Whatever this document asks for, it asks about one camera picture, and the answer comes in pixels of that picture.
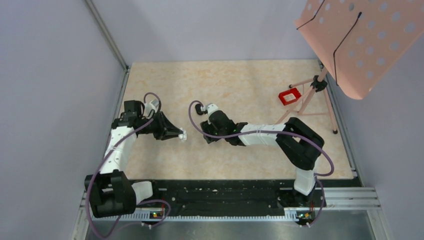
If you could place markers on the white charging case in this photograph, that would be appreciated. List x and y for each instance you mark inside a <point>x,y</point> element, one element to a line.
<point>182,135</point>

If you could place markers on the black earbud charging case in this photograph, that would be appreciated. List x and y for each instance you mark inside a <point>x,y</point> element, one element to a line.
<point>199,109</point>

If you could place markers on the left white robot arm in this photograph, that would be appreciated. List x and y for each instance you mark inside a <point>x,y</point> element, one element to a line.
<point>111,192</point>

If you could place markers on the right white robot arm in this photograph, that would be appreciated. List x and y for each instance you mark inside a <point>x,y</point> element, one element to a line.
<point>300,144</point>

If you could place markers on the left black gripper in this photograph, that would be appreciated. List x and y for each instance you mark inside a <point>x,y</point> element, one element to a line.
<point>166,129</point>

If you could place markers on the pink perforated music stand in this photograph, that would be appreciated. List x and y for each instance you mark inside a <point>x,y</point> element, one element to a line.
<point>358,41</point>

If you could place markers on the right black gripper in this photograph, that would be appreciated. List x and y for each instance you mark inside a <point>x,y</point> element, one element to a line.
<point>207,128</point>

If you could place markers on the red square box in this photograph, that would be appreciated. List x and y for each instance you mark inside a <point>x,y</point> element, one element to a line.
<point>289,96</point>

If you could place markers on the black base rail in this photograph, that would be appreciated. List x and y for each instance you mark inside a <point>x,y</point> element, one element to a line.
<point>246,201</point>

